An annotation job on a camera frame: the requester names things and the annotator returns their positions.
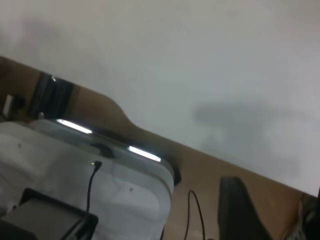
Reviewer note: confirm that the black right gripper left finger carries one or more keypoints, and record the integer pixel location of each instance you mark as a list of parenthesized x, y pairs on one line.
[(237, 212)]

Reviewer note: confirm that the white robot base cart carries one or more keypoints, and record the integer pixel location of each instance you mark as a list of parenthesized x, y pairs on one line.
[(50, 155)]

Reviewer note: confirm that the black framed grey box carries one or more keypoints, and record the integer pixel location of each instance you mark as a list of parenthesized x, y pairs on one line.
[(42, 215)]

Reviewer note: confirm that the small white socket box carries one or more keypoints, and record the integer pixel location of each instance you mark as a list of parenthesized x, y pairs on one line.
[(7, 105)]

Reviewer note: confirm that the black metal post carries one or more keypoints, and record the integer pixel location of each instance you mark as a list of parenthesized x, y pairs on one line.
[(50, 97)]

